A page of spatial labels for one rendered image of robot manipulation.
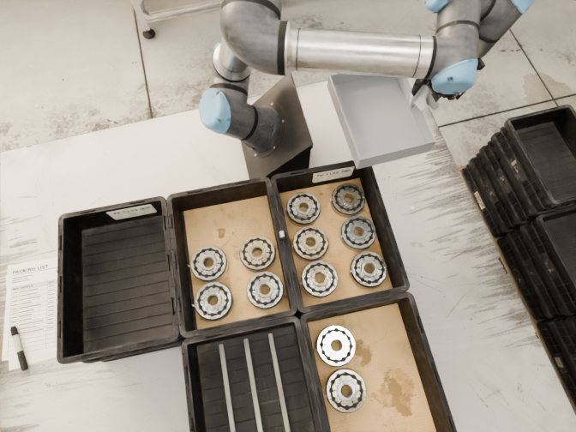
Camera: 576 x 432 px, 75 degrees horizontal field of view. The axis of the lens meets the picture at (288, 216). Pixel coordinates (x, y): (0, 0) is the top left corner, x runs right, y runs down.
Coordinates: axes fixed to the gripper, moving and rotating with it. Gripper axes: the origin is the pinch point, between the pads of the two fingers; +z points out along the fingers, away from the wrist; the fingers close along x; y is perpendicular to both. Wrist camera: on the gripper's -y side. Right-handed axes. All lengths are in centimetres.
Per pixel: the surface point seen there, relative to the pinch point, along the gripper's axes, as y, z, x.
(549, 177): 17, 36, 88
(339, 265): 30.7, 32.0, -21.8
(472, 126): -37, 78, 119
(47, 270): 0, 69, -103
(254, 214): 8, 37, -40
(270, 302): 35, 35, -44
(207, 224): 6, 41, -54
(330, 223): 17.7, 31.5, -19.7
